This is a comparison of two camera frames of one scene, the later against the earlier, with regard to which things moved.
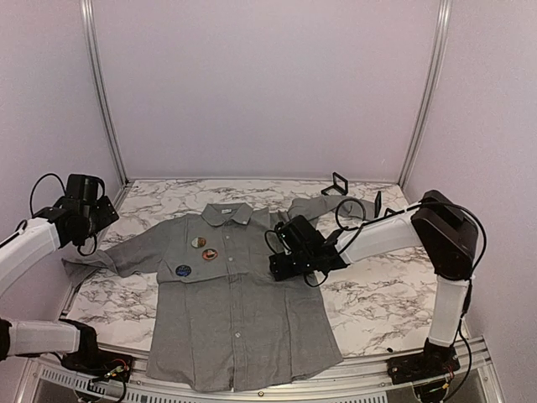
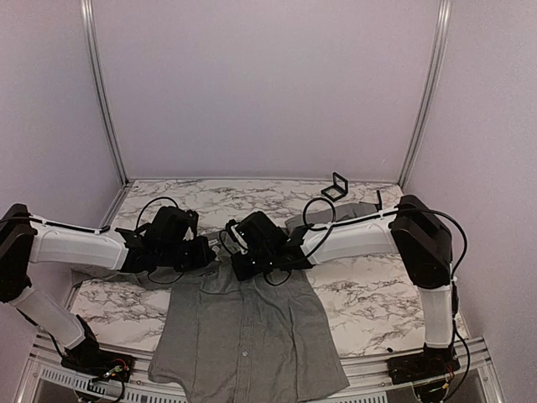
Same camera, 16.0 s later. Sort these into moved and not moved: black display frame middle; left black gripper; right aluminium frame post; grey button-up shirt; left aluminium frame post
Moved: grey button-up shirt; left black gripper
Not moved: black display frame middle; right aluminium frame post; left aluminium frame post
